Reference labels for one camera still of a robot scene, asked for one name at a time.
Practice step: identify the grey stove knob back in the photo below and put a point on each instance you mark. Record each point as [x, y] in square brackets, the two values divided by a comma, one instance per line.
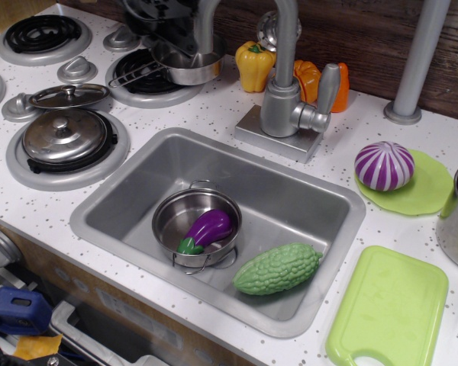
[121, 40]

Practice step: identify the silver toy faucet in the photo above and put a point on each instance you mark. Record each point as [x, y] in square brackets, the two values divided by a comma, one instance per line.
[284, 124]

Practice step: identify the small steel two-handled pot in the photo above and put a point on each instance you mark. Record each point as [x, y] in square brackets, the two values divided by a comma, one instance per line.
[175, 215]

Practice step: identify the back left stove burner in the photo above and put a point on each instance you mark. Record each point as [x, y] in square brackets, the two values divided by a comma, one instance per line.
[44, 40]

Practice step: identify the grey stove knob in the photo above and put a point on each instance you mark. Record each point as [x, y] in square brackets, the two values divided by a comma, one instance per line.
[121, 40]
[77, 71]
[19, 109]

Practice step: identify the yellow toy bell pepper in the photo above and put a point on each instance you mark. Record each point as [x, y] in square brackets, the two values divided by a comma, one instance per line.
[254, 63]

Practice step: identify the grey stove knob front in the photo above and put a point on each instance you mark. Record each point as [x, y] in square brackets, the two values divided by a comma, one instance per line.
[19, 109]

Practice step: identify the yellow tape piece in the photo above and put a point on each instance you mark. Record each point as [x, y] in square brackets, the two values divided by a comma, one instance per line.
[37, 346]

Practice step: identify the lidded steel pot on burner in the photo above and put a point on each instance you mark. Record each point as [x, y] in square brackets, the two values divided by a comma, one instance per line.
[66, 140]

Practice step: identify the back right stove burner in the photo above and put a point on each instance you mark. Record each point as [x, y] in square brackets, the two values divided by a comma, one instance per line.
[147, 92]

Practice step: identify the light green round plate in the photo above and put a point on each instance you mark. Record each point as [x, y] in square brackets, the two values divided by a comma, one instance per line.
[426, 193]

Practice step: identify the light green cutting board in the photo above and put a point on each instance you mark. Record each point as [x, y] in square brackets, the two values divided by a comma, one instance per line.
[391, 310]

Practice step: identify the grey stove knob middle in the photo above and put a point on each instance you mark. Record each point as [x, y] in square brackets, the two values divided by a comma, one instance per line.
[77, 71]

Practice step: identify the steel pot lid with knob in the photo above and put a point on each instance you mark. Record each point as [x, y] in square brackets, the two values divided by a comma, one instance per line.
[69, 96]

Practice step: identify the purple toy eggplant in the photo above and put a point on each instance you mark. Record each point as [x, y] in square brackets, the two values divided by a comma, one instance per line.
[210, 227]

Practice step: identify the blue clamp tool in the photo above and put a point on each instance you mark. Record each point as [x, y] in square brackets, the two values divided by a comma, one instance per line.
[23, 312]

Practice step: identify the steel frying pan wire handle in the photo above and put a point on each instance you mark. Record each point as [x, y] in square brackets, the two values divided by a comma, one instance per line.
[177, 68]

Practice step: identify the purple white striped toy onion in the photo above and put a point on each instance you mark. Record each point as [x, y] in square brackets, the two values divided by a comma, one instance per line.
[384, 166]

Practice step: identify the green toy bitter gourd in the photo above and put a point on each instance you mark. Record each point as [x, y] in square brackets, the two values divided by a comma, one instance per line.
[277, 270]

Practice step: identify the orange toy bell pepper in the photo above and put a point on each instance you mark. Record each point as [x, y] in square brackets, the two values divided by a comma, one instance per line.
[308, 76]

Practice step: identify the grey metal sink basin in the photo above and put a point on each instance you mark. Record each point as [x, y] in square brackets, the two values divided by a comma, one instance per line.
[279, 206]

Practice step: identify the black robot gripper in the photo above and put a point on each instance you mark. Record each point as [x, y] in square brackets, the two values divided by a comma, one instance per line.
[166, 20]

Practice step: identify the grey vertical pole with base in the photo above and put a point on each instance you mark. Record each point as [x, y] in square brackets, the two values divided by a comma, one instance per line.
[404, 110]

